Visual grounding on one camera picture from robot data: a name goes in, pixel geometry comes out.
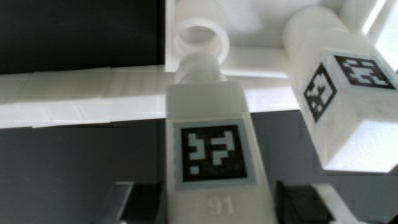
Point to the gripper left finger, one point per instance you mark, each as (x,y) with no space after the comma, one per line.
(111,213)

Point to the white chair leg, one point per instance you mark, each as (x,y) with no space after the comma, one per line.
(216,180)
(345,89)

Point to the white chair seat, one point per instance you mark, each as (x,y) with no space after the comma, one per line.
(233,27)

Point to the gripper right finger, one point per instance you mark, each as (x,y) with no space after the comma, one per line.
(337,206)

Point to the white U-shaped fence frame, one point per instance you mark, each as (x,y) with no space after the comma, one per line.
(116,94)

